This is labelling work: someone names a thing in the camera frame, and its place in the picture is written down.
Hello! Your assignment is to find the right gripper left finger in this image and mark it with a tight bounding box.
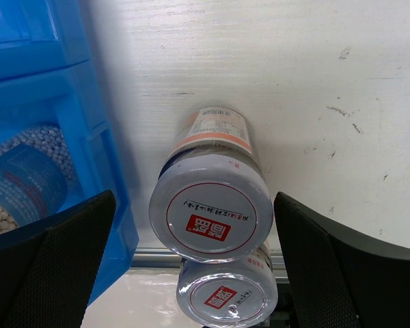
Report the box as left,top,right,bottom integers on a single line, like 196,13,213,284
0,191,116,327

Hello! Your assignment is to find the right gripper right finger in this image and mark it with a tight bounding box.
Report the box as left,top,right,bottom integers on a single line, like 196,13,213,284
274,192,410,327

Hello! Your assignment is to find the rear red-logo lid jar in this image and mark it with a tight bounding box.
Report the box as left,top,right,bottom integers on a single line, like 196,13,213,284
148,107,273,263

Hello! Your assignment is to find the blue three-compartment plastic bin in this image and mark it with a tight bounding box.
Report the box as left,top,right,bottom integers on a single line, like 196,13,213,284
0,1,139,300

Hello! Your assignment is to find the silver-lid blue-label bottle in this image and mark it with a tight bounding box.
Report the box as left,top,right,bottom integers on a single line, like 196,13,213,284
0,124,77,234

